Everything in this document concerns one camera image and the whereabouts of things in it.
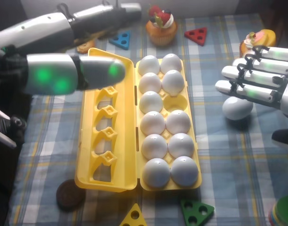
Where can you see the toy cupcake with orange slice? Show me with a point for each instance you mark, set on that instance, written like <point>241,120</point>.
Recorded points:
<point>261,37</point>

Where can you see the blue plaid tablecloth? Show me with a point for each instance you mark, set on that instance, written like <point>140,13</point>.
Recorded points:
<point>228,164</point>

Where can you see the dark chocolate toy cookie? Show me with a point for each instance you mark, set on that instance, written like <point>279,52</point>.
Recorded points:
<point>69,196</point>

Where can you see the white toy egg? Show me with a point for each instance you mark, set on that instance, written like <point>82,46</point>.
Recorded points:
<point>181,146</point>
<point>184,171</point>
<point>173,82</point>
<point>150,83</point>
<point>154,146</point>
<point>156,173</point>
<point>152,123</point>
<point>178,121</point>
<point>170,63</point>
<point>238,109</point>
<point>150,101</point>
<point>148,64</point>

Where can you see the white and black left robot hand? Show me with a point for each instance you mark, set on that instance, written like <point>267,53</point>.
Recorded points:
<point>47,30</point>

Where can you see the red triangle block with holes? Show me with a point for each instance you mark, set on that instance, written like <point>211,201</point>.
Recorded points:
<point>197,35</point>

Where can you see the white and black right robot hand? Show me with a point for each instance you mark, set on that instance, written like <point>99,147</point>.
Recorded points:
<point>264,77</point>

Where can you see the yellow triangle block with holes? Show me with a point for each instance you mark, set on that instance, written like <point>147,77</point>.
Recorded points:
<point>133,217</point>

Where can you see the yellow egg carton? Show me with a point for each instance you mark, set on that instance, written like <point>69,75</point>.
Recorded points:
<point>127,141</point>

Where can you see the tan toy biscuit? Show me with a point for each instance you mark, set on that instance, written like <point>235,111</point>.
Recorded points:
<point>86,47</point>

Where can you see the blue triangle block with holes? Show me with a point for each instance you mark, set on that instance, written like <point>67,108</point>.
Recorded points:
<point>122,40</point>

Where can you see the green triangle block with holes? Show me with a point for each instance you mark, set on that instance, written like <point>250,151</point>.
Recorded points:
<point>196,212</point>

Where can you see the toy cupcake with strawberries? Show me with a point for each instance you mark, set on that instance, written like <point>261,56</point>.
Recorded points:
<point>161,30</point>

